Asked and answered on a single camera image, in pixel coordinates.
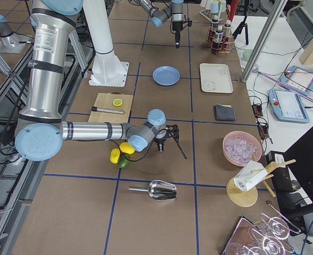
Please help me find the wooden round stand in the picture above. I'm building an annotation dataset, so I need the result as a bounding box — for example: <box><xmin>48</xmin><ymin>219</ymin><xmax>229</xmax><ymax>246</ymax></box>
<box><xmin>226</xmin><ymin>159</ymin><xmax>296</xmax><ymax>207</ymax></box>

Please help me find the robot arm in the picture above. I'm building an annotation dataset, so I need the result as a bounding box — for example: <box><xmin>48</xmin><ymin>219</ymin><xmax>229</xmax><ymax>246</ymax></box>
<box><xmin>129</xmin><ymin>0</ymin><xmax>192</xmax><ymax>48</ymax></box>
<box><xmin>14</xmin><ymin>1</ymin><xmax>179</xmax><ymax>162</ymax></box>

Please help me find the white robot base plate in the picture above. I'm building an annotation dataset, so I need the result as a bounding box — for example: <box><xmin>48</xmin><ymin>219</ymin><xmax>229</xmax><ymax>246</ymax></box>
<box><xmin>89</xmin><ymin>53</ymin><xmax>129</xmax><ymax>87</ymax></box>

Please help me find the clear glassware set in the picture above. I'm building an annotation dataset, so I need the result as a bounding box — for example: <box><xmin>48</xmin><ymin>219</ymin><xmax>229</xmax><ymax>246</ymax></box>
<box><xmin>221</xmin><ymin>212</ymin><xmax>301</xmax><ymax>255</ymax></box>

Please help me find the dark tea bottle left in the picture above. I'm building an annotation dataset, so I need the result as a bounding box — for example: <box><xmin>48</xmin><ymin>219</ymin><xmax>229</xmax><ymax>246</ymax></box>
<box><xmin>214</xmin><ymin>25</ymin><xmax>223</xmax><ymax>50</ymax></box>

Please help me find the pink bowl of ice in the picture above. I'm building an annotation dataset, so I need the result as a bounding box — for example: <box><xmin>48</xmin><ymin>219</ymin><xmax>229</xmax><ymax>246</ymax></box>
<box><xmin>222</xmin><ymin>131</ymin><xmax>263</xmax><ymax>166</ymax></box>

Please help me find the copper wire bottle rack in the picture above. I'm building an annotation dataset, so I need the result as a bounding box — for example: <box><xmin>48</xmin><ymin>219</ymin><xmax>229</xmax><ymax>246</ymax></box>
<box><xmin>207</xmin><ymin>25</ymin><xmax>234</xmax><ymax>54</ymax></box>

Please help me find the cream bear tray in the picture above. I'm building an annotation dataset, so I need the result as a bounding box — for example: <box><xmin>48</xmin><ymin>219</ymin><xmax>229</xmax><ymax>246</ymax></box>
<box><xmin>199</xmin><ymin>63</ymin><xmax>233</xmax><ymax>94</ymax></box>

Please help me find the white carton on stand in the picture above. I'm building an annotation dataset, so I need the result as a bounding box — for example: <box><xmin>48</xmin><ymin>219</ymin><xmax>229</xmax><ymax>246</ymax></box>
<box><xmin>233</xmin><ymin>160</ymin><xmax>267</xmax><ymax>192</ymax></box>

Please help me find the blue teach pendant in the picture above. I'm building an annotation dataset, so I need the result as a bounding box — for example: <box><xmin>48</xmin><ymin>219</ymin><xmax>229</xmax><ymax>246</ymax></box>
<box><xmin>268</xmin><ymin>89</ymin><xmax>310</xmax><ymax>123</ymax></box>
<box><xmin>280</xmin><ymin>65</ymin><xmax>313</xmax><ymax>96</ymax></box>

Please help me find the steel ice scoop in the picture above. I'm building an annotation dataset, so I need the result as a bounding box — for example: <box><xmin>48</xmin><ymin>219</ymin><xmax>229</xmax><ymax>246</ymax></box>
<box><xmin>129</xmin><ymin>180</ymin><xmax>177</xmax><ymax>201</ymax></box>

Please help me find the whole yellow lemon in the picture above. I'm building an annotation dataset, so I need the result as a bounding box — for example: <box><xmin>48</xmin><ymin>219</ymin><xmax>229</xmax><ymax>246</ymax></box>
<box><xmin>119</xmin><ymin>142</ymin><xmax>135</xmax><ymax>155</ymax></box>

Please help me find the dark tea bottle back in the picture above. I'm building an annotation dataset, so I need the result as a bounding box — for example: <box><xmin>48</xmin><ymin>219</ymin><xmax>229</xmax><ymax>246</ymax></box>
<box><xmin>211</xmin><ymin>15</ymin><xmax>219</xmax><ymax>34</ymax></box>

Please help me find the green lime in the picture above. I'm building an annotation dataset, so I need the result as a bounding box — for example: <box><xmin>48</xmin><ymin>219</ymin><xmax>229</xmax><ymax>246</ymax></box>
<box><xmin>117</xmin><ymin>155</ymin><xmax>130</xmax><ymax>169</ymax></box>

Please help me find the wooden cutting board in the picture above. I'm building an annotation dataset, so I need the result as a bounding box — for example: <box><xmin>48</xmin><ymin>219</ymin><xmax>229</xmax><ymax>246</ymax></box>
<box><xmin>88</xmin><ymin>92</ymin><xmax>133</xmax><ymax>123</ymax></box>

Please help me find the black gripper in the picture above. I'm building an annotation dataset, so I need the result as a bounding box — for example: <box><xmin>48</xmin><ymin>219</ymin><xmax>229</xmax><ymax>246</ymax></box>
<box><xmin>154</xmin><ymin>124</ymin><xmax>180</xmax><ymax>152</ymax></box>
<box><xmin>171</xmin><ymin>20</ymin><xmax>192</xmax><ymax>48</ymax></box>

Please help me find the lemon half slice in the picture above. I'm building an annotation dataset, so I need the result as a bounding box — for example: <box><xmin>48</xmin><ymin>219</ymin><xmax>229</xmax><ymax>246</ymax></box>
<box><xmin>113</xmin><ymin>98</ymin><xmax>123</xmax><ymax>107</ymax></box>

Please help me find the grey folded cloth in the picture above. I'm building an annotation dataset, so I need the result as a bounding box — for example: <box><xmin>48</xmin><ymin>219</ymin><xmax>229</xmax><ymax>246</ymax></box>
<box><xmin>213</xmin><ymin>104</ymin><xmax>236</xmax><ymax>121</ymax></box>

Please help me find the blue teach pendant near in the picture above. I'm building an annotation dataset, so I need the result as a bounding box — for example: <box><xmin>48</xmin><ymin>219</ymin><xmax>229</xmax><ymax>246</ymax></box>
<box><xmin>268</xmin><ymin>89</ymin><xmax>310</xmax><ymax>123</ymax></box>

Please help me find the steel knife handle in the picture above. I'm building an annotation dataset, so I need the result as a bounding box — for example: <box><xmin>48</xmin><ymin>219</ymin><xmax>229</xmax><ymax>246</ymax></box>
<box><xmin>91</xmin><ymin>106</ymin><xmax>125</xmax><ymax>115</ymax></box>

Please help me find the blue teach pendant far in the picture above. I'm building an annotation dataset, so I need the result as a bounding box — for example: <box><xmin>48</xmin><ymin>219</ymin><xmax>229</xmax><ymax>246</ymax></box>
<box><xmin>280</xmin><ymin>65</ymin><xmax>313</xmax><ymax>96</ymax></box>

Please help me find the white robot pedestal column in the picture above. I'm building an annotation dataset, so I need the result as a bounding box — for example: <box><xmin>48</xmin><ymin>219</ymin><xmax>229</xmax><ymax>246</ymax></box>
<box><xmin>82</xmin><ymin>0</ymin><xmax>115</xmax><ymax>55</ymax></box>

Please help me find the blue round plate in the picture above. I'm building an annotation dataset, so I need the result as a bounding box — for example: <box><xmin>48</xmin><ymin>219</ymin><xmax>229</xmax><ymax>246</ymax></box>
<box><xmin>153</xmin><ymin>66</ymin><xmax>180</xmax><ymax>86</ymax></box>

